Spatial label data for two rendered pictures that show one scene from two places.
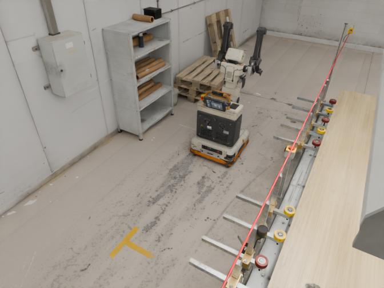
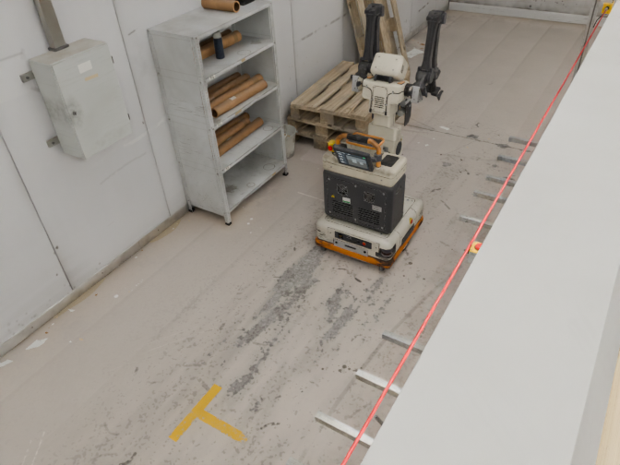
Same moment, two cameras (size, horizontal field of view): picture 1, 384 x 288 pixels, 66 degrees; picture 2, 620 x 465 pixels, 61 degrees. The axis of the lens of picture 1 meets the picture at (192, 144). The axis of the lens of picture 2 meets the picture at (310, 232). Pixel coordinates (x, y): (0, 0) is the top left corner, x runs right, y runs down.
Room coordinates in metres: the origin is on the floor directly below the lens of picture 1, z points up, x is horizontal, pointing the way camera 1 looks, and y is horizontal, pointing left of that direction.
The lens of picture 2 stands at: (0.10, -0.20, 2.66)
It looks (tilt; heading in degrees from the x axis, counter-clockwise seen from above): 38 degrees down; 5
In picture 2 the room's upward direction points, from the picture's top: 4 degrees counter-clockwise
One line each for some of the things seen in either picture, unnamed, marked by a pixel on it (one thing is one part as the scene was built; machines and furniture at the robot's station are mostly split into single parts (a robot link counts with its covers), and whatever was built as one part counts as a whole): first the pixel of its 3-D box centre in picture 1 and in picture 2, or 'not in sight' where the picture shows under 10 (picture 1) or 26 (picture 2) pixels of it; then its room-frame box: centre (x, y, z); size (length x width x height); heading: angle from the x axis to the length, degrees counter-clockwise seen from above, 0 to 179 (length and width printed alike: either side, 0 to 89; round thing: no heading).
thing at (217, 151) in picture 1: (212, 149); (352, 239); (3.08, -0.26, 0.23); 0.41 x 0.02 x 0.08; 61
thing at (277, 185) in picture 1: (274, 197); not in sight; (1.57, -0.63, 0.92); 0.04 x 0.04 x 0.48; 61
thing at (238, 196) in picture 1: (262, 206); (430, 353); (1.57, -0.56, 0.83); 0.43 x 0.03 x 0.04; 61
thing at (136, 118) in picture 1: (143, 78); (228, 113); (4.06, 0.73, 0.78); 0.90 x 0.45 x 1.55; 151
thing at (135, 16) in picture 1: (143, 18); (220, 4); (4.16, 0.68, 1.59); 0.30 x 0.08 x 0.08; 61
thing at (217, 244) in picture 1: (231, 252); (367, 442); (1.15, -0.27, 0.84); 0.43 x 0.03 x 0.04; 61
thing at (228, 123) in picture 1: (220, 117); (365, 181); (3.30, -0.36, 0.59); 0.55 x 0.34 x 0.83; 61
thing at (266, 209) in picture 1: (262, 224); not in sight; (1.35, -0.51, 0.87); 0.04 x 0.04 x 0.48; 61
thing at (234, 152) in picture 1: (220, 140); (370, 221); (3.38, -0.40, 0.16); 0.67 x 0.64 x 0.25; 151
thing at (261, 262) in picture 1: (260, 264); not in sight; (1.06, -0.45, 0.85); 0.08 x 0.08 x 0.11
